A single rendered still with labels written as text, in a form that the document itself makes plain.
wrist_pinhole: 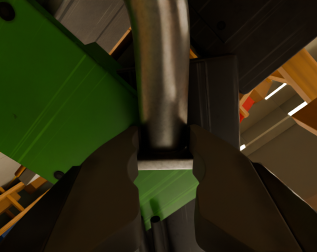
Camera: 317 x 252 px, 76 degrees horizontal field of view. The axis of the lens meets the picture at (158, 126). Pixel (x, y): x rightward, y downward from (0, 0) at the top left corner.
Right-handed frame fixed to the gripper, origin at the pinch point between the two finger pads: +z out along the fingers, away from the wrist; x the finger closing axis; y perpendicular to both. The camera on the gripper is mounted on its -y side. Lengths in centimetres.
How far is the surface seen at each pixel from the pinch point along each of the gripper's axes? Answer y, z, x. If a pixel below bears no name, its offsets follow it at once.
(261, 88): 111, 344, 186
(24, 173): 16.1, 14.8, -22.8
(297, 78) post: 16, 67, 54
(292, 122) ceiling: 297, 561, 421
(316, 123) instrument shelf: 19, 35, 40
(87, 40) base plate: -1, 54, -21
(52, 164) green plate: 4.7, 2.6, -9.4
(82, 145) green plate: 2.8, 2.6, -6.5
